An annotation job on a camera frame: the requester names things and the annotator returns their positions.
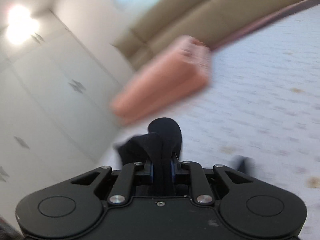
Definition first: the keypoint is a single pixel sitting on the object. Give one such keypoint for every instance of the white wardrobe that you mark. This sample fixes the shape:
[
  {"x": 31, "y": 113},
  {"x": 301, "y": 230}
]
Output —
[{"x": 55, "y": 121}]

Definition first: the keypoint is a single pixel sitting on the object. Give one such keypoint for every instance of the beige padded headboard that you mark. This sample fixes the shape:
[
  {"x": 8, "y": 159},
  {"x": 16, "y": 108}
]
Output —
[{"x": 210, "y": 21}]

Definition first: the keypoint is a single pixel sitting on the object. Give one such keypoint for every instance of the upper pink folded quilt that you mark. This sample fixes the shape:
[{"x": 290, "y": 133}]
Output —
[{"x": 183, "y": 50}]

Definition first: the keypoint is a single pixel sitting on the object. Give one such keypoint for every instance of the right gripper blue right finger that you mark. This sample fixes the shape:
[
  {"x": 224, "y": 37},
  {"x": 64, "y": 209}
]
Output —
[{"x": 172, "y": 162}]

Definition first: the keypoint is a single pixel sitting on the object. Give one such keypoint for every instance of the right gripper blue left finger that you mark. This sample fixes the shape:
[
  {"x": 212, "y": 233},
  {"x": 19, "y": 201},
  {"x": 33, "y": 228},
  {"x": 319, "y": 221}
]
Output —
[{"x": 150, "y": 167}]

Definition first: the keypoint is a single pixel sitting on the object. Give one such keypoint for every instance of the lower pink folded quilt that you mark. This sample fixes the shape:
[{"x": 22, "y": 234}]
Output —
[{"x": 157, "y": 86}]

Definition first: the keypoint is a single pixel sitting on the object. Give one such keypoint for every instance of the navy striped zip hoodie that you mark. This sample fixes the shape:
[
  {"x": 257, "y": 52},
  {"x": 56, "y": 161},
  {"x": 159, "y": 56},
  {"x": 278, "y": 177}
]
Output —
[{"x": 161, "y": 143}]

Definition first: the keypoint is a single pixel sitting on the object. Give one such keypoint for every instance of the pink folded quilt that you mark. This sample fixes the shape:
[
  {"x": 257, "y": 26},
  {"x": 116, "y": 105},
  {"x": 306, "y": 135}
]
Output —
[
  {"x": 183, "y": 50},
  {"x": 157, "y": 86}
]

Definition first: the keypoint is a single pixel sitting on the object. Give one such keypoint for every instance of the floral quilted bed cover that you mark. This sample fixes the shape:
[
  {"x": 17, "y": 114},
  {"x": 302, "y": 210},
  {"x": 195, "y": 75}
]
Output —
[{"x": 263, "y": 103}]

